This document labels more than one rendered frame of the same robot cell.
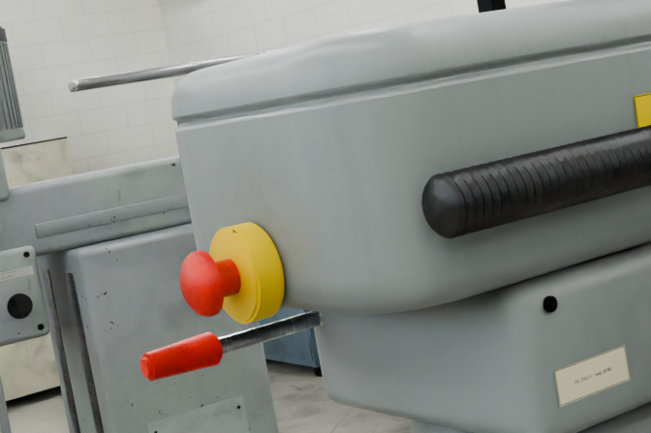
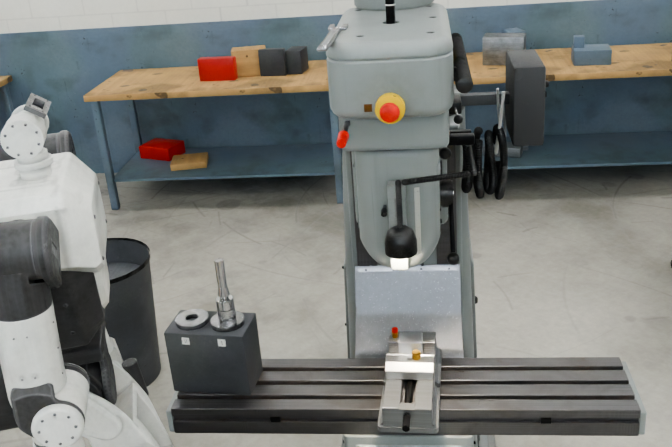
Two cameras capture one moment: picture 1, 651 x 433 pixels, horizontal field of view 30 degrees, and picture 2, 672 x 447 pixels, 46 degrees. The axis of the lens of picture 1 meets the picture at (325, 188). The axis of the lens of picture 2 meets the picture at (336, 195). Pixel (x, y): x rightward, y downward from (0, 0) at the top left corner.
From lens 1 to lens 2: 1.37 m
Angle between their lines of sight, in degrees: 52
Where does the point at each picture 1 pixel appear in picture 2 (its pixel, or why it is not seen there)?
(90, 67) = not seen: outside the picture
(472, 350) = (427, 124)
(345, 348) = (361, 131)
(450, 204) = (469, 84)
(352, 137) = (441, 67)
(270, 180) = (405, 80)
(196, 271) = (394, 109)
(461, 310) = not seen: hidden behind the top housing
